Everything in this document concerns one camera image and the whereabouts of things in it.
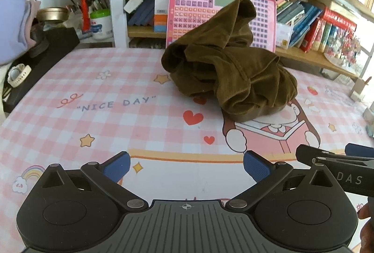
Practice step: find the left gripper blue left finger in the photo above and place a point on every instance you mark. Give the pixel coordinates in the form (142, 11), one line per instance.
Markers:
(105, 177)

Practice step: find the orange white box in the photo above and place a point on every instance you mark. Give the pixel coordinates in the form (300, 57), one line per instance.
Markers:
(160, 15)

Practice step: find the white wristwatch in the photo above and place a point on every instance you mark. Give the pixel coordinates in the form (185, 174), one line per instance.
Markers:
(18, 74)

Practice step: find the red orange tool handle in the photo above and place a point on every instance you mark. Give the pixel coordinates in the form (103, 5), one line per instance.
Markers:
(85, 11)

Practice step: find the white green-lid pen jar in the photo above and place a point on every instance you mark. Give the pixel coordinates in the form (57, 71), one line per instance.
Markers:
(101, 24)

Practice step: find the red book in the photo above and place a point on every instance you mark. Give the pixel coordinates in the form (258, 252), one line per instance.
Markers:
(317, 36)

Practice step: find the lavender folded cloth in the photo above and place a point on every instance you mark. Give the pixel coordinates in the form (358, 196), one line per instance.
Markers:
(15, 28)

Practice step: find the pink checkered tablecloth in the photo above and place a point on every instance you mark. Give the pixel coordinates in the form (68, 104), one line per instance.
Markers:
(98, 102)

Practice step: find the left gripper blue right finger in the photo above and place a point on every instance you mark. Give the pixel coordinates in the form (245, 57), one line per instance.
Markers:
(267, 176)

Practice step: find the person's right hand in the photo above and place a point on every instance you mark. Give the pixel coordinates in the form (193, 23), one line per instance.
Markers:
(366, 234)

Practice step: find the brass bowl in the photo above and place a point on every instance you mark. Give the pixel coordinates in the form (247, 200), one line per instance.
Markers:
(54, 14)

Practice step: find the brown corduroy garment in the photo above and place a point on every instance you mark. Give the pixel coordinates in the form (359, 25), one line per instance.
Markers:
(218, 58)

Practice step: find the pink learning tablet toy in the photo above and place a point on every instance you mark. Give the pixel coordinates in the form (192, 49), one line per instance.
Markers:
(185, 15)

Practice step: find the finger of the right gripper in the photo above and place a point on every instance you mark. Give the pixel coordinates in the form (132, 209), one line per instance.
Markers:
(311, 155)
(352, 149)

